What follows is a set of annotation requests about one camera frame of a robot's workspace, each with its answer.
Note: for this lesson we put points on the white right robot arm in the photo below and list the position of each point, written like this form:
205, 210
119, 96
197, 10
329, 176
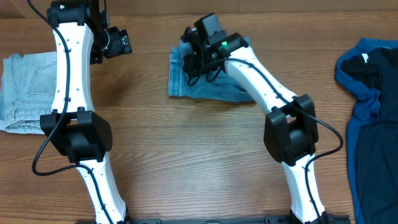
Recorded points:
291, 131

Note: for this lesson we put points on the brown cardboard wall panel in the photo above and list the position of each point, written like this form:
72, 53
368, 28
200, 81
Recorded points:
166, 7

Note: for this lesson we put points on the long blue denim jeans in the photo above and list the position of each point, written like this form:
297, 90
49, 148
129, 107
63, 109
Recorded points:
217, 86

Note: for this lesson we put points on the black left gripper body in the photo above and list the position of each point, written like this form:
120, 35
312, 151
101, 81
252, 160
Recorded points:
112, 45

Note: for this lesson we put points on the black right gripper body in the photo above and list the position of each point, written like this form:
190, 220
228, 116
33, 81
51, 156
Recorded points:
189, 58

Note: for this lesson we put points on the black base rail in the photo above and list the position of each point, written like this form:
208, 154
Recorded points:
272, 219

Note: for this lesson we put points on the folded light blue jeans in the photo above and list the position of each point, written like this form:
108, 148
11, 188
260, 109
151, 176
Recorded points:
28, 88

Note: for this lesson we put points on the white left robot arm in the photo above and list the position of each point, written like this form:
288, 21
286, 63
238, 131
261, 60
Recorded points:
84, 37

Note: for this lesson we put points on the dark blue clothes pile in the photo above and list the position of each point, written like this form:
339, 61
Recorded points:
369, 72

